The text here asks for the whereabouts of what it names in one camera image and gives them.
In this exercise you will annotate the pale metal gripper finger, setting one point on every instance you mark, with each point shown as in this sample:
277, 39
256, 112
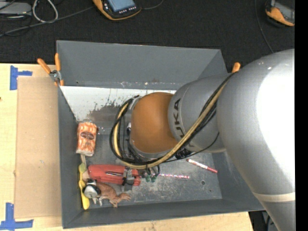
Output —
129, 173
127, 188

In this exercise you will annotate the brown toy animal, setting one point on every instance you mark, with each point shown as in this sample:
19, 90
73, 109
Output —
109, 192

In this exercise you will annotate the red stapler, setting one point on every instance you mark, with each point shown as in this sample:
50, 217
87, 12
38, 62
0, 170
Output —
106, 174

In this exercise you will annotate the thin red and white straw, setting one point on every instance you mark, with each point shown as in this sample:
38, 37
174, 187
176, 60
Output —
173, 176

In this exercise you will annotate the white and black round toy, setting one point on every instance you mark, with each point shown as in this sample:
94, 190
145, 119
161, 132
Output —
89, 190

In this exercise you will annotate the yellow toy banana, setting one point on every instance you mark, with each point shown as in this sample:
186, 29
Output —
84, 201

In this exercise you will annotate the orange and white packet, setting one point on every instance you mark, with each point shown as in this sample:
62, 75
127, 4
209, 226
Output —
86, 138

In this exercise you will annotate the red and white striped stick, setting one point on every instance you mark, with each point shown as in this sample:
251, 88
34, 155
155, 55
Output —
202, 165

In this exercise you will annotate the brown cardboard board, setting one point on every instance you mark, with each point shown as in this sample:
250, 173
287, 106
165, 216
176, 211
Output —
38, 148

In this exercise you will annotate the grey metal bin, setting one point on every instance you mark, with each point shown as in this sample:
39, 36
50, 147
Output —
144, 66

